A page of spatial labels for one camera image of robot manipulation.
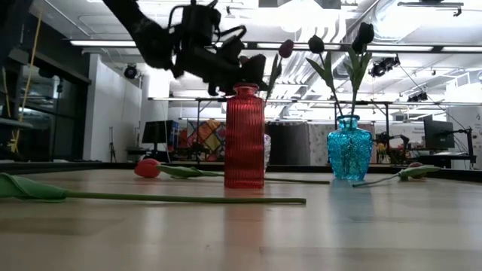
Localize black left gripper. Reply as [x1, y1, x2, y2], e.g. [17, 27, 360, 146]
[169, 35, 270, 97]

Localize red ribbed glass vase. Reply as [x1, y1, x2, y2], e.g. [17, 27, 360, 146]
[224, 83, 266, 190]

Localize dark artificial tulip green leaves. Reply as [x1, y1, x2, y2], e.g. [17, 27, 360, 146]
[305, 34, 344, 118]
[352, 161, 441, 189]
[344, 21, 377, 118]

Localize blue patterned glass vase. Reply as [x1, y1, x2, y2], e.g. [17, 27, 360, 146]
[326, 114, 374, 181]

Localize black monitor on arm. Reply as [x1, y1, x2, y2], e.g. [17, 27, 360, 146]
[423, 119, 456, 150]

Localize clear glass vase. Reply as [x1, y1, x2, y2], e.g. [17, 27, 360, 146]
[263, 133, 273, 175]

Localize yellow background flowers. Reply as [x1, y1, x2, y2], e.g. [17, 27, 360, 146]
[376, 142, 389, 163]

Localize colourful patchwork quilt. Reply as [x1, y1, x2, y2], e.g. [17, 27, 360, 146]
[186, 118, 227, 162]

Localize dark partition panel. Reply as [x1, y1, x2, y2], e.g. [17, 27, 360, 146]
[270, 120, 311, 166]

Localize black computer monitor on stand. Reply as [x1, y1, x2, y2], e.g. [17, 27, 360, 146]
[141, 120, 175, 161]

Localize black ceiling spotlight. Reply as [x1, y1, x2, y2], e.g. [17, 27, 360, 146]
[124, 62, 139, 81]

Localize long green flower stem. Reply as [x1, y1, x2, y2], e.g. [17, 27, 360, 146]
[0, 172, 307, 206]

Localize long ceiling light strip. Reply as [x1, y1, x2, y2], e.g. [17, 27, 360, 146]
[69, 38, 482, 53]

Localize black tripod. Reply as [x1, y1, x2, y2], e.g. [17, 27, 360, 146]
[108, 126, 117, 163]

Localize black ceiling light cluster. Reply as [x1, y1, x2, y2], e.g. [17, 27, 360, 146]
[407, 91, 429, 103]

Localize dark background desk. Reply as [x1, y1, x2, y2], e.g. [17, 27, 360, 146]
[408, 151, 477, 169]

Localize black overhead frame rail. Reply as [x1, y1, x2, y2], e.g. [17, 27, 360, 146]
[148, 96, 482, 107]

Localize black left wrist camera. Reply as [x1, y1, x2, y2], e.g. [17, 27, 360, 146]
[179, 2, 223, 48]

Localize silver ventilation duct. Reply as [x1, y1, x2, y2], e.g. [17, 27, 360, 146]
[333, 0, 406, 79]

